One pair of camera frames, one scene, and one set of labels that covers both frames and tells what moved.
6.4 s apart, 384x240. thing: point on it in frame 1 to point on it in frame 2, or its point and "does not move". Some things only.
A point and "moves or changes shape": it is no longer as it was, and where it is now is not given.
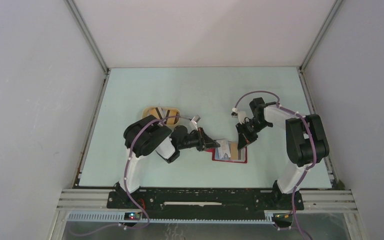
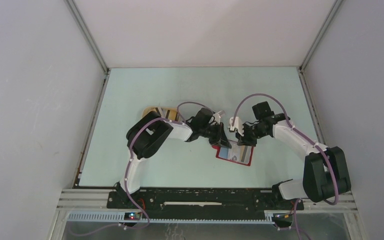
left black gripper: x=204 y=142 to x=220 y=135
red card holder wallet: x=229 y=152 moves or changes shape
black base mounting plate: x=204 y=203 does not move
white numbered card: x=224 y=149 to x=237 y=153
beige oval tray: x=170 y=115 does not move
